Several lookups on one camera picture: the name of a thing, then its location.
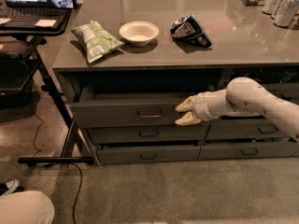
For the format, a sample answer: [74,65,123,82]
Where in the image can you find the black white sneaker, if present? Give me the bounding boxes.
[0,179,20,196]

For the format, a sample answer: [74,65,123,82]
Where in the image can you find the yellow sticky note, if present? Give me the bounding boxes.
[36,20,56,27]

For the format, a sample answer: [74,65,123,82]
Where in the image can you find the black chip bag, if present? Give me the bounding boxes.
[170,14,212,48]

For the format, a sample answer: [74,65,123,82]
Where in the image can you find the grey right bottom drawer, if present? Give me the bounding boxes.
[198,142,299,161]

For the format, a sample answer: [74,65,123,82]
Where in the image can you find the black power cable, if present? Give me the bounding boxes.
[31,109,84,224]

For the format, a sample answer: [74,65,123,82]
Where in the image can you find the white trouser knee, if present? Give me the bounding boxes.
[0,190,55,224]

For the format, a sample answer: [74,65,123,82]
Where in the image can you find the grey left middle drawer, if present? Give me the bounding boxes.
[88,124,209,144]

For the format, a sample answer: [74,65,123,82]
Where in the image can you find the black smartphone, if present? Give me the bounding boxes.
[47,0,77,9]

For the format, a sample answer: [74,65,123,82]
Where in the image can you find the green chip bag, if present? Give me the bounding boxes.
[71,21,123,63]

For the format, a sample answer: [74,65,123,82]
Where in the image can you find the white can right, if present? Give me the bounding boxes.
[274,0,299,27]

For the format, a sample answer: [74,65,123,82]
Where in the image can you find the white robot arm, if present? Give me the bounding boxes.
[175,77,299,142]

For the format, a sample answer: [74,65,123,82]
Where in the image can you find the open black laptop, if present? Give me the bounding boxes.
[0,0,71,31]

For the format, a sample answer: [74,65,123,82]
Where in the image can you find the white paper bowl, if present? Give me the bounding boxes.
[119,21,159,46]

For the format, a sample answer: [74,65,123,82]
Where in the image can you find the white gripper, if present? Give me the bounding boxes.
[175,91,218,126]

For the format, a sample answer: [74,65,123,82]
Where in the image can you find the black laptop stand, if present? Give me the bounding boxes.
[0,8,94,167]

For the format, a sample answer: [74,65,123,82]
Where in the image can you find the grey right top drawer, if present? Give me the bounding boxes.
[263,83,299,100]

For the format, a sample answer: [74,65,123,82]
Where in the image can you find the grey left bottom drawer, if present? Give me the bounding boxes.
[97,145,201,164]

